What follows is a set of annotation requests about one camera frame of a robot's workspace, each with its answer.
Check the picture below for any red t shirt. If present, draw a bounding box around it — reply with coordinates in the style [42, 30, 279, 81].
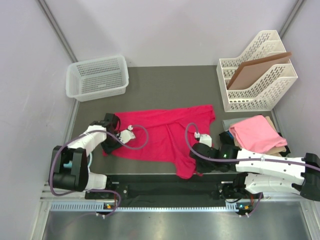
[112, 104, 216, 179]

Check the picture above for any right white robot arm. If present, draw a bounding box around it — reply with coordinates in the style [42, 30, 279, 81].
[189, 142, 320, 202]

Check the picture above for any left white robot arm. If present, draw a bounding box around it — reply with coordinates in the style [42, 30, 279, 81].
[49, 113, 122, 192]

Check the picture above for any black folded t shirt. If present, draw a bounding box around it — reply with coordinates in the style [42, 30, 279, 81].
[219, 131, 291, 157]

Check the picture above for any grey folded t shirt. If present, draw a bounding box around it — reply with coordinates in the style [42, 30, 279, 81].
[222, 118, 243, 131]

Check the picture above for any pink folded t shirt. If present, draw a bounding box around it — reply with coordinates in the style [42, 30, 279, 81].
[228, 115, 288, 154]

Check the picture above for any white perforated plastic basket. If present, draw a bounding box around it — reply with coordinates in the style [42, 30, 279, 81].
[65, 55, 129, 102]

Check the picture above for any beige folded t shirt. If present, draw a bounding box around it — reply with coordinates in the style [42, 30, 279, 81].
[233, 115, 288, 157]

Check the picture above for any teal and white hanger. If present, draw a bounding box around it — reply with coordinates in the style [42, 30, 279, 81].
[63, 153, 93, 169]

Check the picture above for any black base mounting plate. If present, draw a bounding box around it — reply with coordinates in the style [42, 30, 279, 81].
[84, 173, 262, 208]

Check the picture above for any cream perforated file organizer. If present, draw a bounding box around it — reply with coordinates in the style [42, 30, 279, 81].
[216, 30, 298, 112]

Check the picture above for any brown cardboard sheet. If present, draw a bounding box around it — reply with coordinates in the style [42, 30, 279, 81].
[226, 52, 292, 90]

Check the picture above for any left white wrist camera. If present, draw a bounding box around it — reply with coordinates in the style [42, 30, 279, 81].
[118, 125, 136, 144]

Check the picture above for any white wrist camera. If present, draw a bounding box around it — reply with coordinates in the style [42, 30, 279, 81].
[118, 125, 136, 144]
[194, 132, 212, 147]

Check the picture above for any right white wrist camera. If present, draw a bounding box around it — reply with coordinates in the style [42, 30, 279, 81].
[194, 132, 212, 147]

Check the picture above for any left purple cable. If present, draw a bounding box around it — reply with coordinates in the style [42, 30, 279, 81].
[49, 124, 150, 216]

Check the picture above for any purple cable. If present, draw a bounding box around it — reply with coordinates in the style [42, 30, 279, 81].
[184, 122, 320, 173]
[49, 124, 150, 216]

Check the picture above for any white slotted cable duct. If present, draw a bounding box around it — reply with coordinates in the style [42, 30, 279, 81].
[49, 201, 253, 213]

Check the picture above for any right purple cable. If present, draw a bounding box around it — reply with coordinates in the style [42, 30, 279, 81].
[184, 122, 320, 173]

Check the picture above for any aluminium frame rail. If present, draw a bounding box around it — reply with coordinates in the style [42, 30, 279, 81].
[40, 183, 310, 203]

